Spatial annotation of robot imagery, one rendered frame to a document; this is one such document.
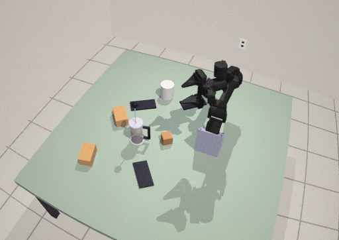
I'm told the french press coffee maker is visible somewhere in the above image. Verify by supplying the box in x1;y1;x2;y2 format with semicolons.
129;101;150;146

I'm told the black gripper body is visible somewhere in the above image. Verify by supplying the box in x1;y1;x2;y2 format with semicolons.
194;69;218;109

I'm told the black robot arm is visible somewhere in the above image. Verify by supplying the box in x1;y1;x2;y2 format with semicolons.
205;60;243;135

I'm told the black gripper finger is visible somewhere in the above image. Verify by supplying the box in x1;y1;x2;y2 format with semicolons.
181;73;201;88
181;95;199;107

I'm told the tan box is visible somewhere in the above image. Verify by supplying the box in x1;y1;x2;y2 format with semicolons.
113;105;128;127
77;143;97;167

